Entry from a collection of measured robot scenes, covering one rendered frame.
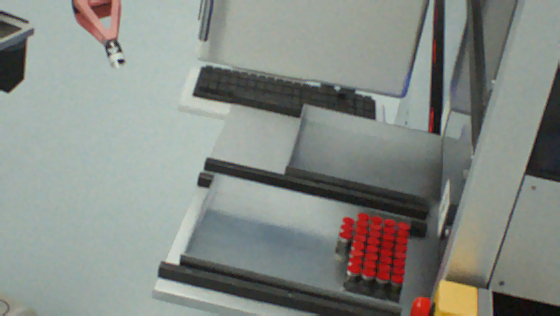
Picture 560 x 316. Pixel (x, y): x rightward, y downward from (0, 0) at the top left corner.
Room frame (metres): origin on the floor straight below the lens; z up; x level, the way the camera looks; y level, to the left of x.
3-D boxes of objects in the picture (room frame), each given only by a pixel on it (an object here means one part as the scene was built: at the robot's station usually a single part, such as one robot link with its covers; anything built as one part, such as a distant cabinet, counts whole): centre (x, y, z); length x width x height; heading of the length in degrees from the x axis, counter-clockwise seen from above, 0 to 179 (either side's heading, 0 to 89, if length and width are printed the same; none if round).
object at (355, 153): (1.80, -0.19, 0.90); 0.34 x 0.26 x 0.04; 87
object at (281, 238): (1.46, -0.06, 0.90); 0.34 x 0.26 x 0.04; 86
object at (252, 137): (1.63, -0.11, 0.87); 0.70 x 0.48 x 0.02; 177
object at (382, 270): (1.46, -0.20, 0.90); 0.18 x 0.02 x 0.05; 176
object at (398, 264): (1.46, -0.22, 0.90); 0.18 x 0.02 x 0.05; 176
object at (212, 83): (2.17, 0.01, 0.82); 0.40 x 0.14 x 0.02; 91
